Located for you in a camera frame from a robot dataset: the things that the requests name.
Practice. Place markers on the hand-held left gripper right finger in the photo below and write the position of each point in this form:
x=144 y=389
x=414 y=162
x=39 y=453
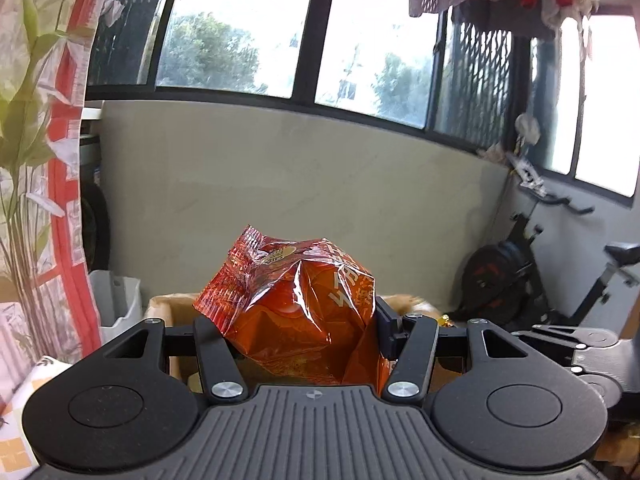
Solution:
x=389 y=330

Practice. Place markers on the glossy red snack packet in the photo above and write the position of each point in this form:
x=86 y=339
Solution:
x=300 y=320

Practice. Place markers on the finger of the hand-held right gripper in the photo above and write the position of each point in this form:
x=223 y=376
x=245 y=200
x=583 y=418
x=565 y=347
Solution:
x=575 y=336

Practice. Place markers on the black exercise bike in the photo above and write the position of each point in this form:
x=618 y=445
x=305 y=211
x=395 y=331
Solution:
x=505 y=270

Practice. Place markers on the black window frame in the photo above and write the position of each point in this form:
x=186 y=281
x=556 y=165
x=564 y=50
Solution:
x=305 y=95

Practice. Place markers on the taped brown cardboard box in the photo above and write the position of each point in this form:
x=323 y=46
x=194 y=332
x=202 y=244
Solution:
x=170 y=306

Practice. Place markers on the yellow snack packet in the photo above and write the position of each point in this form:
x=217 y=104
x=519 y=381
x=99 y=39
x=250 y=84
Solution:
x=445 y=320

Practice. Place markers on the white plastic bin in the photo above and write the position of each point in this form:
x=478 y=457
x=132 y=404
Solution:
x=117 y=305

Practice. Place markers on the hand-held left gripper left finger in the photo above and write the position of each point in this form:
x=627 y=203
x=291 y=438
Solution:
x=211 y=347

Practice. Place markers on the printed backdrop curtain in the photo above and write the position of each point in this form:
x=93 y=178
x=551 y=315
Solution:
x=35 y=160

